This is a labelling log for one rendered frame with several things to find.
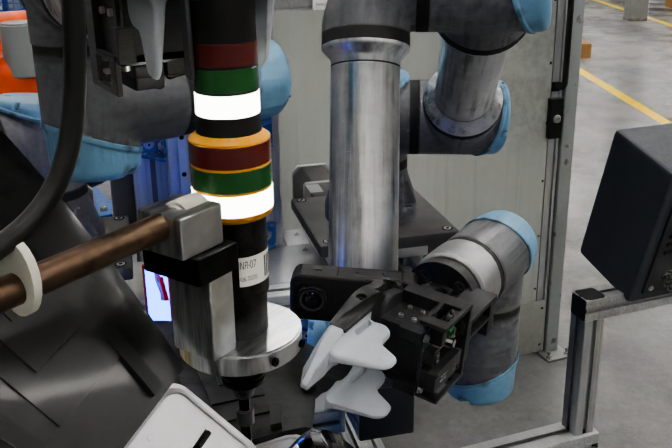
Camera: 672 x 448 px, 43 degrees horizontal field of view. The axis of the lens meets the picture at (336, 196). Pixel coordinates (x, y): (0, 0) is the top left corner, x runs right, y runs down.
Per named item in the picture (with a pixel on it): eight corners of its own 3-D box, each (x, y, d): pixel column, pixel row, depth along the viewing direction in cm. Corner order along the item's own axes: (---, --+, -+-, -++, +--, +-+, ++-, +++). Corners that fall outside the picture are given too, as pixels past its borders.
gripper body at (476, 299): (442, 329, 65) (502, 273, 74) (347, 294, 69) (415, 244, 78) (431, 412, 68) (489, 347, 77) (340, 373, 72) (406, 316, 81)
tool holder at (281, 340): (224, 410, 43) (212, 228, 39) (127, 370, 46) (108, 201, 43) (326, 336, 50) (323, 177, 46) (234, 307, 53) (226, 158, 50)
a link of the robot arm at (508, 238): (539, 286, 90) (545, 211, 87) (500, 328, 81) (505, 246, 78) (471, 270, 94) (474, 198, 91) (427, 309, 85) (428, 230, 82)
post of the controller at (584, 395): (574, 436, 110) (587, 300, 104) (560, 424, 113) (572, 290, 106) (593, 431, 111) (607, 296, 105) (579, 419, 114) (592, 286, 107)
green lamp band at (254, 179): (236, 201, 43) (235, 178, 42) (173, 186, 45) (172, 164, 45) (289, 178, 46) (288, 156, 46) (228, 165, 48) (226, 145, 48)
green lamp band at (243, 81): (229, 97, 42) (228, 73, 41) (180, 90, 43) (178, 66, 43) (272, 85, 44) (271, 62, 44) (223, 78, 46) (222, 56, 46)
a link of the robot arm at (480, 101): (409, 95, 140) (417, -105, 87) (500, 95, 139) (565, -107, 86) (408, 165, 137) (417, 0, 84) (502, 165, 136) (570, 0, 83)
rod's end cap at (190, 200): (186, 206, 41) (214, 194, 43) (157, 199, 42) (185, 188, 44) (189, 244, 42) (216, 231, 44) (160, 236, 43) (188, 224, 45)
